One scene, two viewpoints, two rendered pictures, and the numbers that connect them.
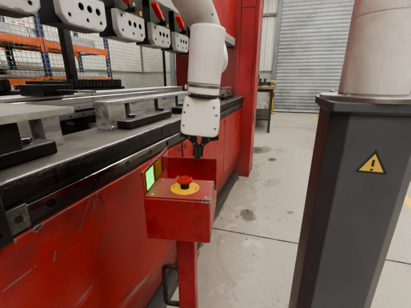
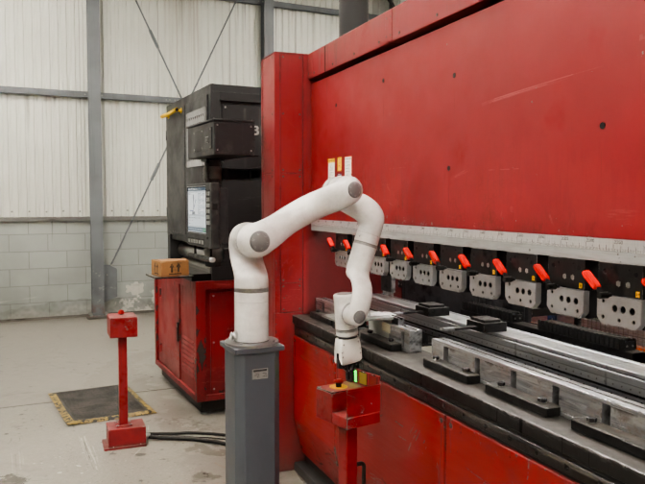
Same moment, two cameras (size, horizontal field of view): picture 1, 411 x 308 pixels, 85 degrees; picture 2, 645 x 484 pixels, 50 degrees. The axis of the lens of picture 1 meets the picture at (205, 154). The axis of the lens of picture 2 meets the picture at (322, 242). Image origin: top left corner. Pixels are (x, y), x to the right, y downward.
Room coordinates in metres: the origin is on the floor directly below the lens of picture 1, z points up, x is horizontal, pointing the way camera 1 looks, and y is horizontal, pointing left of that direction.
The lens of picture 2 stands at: (2.45, -1.79, 1.50)
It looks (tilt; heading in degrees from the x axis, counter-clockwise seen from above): 3 degrees down; 138
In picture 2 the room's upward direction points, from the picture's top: straight up
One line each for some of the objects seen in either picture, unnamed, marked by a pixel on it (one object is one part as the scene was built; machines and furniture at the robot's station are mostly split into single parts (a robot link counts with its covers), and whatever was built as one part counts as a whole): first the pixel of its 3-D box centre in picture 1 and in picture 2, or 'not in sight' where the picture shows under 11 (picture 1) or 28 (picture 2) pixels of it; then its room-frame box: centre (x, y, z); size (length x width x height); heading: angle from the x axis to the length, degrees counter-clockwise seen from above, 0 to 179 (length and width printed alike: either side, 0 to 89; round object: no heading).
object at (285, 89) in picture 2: not in sight; (337, 261); (-0.50, 0.99, 1.15); 0.85 x 0.25 x 2.30; 70
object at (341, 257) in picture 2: not in sight; (348, 250); (-0.04, 0.64, 1.26); 0.15 x 0.09 x 0.17; 160
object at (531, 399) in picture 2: (188, 107); (520, 399); (1.28, 0.09, 0.89); 0.30 x 0.05 x 0.03; 160
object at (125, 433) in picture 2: not in sight; (123, 376); (-1.52, 0.15, 0.41); 0.25 x 0.20 x 0.83; 70
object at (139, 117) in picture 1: (148, 118); (450, 370); (0.91, 0.23, 0.89); 0.30 x 0.05 x 0.03; 160
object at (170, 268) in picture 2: not in sight; (169, 267); (-1.82, 0.64, 1.04); 0.30 x 0.26 x 0.12; 164
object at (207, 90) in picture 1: (202, 89); (347, 331); (0.60, 0.01, 1.01); 0.09 x 0.08 x 0.03; 83
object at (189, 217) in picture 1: (185, 189); (347, 397); (0.56, 0.06, 0.75); 0.20 x 0.16 x 0.18; 173
